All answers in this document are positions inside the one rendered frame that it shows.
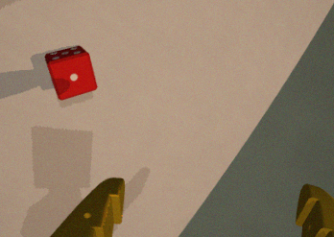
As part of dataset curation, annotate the red die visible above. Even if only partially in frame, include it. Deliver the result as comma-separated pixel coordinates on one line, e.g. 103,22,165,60
45,46,98,100

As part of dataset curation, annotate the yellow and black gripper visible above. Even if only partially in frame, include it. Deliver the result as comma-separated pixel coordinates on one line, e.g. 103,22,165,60
50,178,334,237

